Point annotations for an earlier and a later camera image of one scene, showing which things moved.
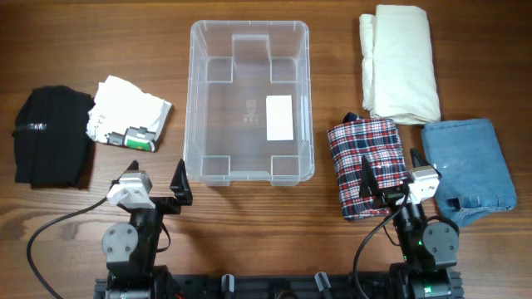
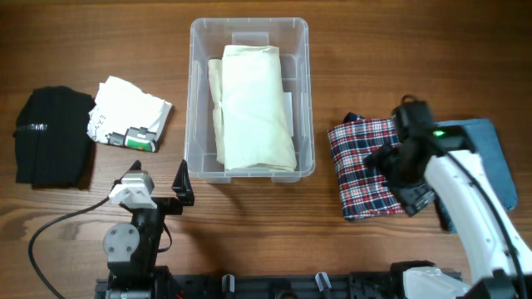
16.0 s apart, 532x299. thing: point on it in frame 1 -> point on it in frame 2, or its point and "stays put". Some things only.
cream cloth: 399,77 -> 251,132
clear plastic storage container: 248,104 stays put
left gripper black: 181,187 stays put
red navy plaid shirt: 380,142 stays put
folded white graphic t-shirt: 125,116 stays put
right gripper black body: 389,196 -> 407,183
